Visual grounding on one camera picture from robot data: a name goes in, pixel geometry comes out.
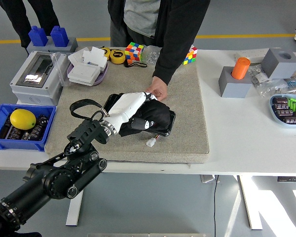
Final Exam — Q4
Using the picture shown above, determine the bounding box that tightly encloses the person's left hand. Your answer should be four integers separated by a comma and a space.
145, 76, 168, 101

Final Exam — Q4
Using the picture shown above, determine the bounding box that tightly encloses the clear bag of screws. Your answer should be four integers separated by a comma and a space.
140, 45, 162, 65

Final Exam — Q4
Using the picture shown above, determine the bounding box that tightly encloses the colourful puzzle cube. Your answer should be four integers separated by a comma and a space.
182, 45, 198, 66
124, 41, 145, 62

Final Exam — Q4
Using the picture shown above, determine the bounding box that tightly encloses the yellow tape measure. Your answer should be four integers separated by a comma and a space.
110, 49, 126, 65
100, 46, 111, 60

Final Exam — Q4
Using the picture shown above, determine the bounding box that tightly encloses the grey-brown mat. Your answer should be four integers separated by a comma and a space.
44, 46, 210, 165

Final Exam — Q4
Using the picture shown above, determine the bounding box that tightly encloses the purple tray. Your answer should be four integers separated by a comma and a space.
67, 61, 109, 86

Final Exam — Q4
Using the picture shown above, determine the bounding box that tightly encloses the person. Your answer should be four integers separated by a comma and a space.
0, 0, 61, 56
108, 0, 212, 86

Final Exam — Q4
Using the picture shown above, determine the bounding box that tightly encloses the grey socket block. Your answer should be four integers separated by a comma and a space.
218, 66, 254, 99

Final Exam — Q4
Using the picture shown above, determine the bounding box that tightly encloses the orange cylinder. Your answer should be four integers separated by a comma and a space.
231, 57, 251, 80

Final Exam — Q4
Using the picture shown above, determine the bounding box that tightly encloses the grey block holder base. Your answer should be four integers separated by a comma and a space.
26, 36, 79, 54

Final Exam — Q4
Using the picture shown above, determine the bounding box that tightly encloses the white perforated strip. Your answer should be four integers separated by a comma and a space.
234, 48, 274, 62

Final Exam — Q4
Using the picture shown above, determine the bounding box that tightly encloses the clear plastic sleeve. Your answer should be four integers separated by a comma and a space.
50, 51, 72, 87

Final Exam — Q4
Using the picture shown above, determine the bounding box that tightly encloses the clear bag of metal parts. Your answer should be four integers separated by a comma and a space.
248, 64, 289, 98

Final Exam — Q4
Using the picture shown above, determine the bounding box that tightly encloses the blue bottle-shaped block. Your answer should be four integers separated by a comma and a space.
28, 25, 49, 47
50, 25, 70, 47

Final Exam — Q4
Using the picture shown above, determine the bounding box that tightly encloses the light blue bowl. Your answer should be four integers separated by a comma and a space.
268, 93, 296, 129

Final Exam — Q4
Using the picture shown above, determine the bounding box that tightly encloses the grey block with round hole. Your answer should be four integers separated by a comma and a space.
261, 48, 296, 79

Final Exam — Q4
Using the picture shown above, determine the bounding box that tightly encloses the yellow lemon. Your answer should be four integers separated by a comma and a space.
9, 109, 37, 130

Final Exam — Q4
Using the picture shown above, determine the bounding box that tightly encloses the white table leg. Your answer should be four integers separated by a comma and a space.
236, 175, 263, 230
65, 189, 86, 227

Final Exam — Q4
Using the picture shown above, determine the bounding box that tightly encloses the blue plastic bin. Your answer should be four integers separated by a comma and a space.
0, 103, 57, 152

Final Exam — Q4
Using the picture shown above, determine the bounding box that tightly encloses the black wrist strap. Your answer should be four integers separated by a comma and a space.
124, 60, 148, 69

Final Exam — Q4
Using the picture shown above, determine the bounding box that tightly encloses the white connector with wires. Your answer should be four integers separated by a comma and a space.
146, 134, 161, 148

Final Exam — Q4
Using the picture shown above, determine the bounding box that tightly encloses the white switch plate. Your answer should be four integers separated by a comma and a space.
68, 62, 102, 86

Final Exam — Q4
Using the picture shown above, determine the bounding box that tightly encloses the silver under-table bracket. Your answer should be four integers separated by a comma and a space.
201, 174, 220, 184

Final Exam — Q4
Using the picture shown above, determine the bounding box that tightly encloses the black power cable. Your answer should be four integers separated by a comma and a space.
213, 175, 219, 237

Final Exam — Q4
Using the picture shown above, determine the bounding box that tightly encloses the grey electrical enclosure box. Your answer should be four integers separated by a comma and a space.
9, 50, 72, 106

